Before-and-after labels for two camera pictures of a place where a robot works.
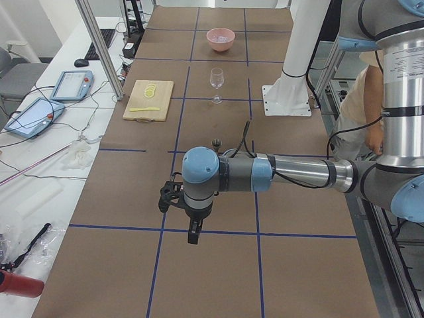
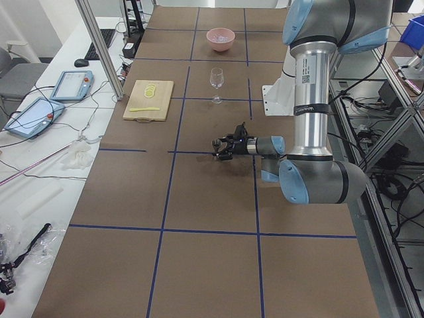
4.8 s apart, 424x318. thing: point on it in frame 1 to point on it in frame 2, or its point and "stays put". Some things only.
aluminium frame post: [87, 14] stays put
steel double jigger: [216, 143] stays put
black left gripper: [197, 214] to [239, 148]
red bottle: [20, 285] to [2, 305]
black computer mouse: [81, 62] stays put
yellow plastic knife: [135, 109] stays put
